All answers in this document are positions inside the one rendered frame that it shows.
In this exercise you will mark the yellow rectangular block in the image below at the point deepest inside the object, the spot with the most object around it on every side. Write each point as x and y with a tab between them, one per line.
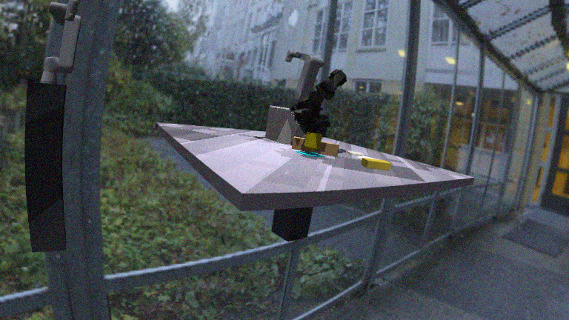
376	164

